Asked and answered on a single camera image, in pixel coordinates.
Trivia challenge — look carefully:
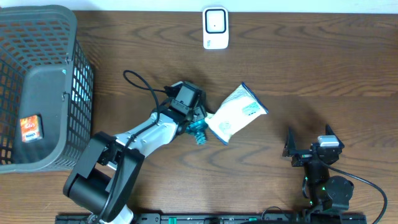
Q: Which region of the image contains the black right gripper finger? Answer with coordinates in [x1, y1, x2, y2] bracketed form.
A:
[282, 127, 297, 157]
[325, 124, 345, 149]

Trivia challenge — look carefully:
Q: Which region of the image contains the teal mouthwash bottle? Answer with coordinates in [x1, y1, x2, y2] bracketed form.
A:
[185, 119, 208, 145]

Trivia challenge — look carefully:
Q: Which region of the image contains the cream snack bag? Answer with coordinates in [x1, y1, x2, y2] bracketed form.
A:
[205, 82, 269, 145]

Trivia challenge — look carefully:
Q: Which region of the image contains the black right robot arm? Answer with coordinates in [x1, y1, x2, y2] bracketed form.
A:
[282, 125, 354, 222]

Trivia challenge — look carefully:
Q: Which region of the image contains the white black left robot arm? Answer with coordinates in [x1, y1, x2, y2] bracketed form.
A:
[63, 82, 206, 223]

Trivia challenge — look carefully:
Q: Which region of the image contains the white barcode scanner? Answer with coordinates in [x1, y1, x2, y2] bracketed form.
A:
[202, 7, 229, 50]

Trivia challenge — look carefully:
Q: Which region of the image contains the grey plastic basket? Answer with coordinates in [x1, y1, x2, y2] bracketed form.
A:
[1, 5, 94, 174]

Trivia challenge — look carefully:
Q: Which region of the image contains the orange small box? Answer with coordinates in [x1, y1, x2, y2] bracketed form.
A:
[19, 114, 44, 143]

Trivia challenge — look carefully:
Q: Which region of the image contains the black mounting rail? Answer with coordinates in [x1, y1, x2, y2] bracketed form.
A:
[55, 212, 368, 224]

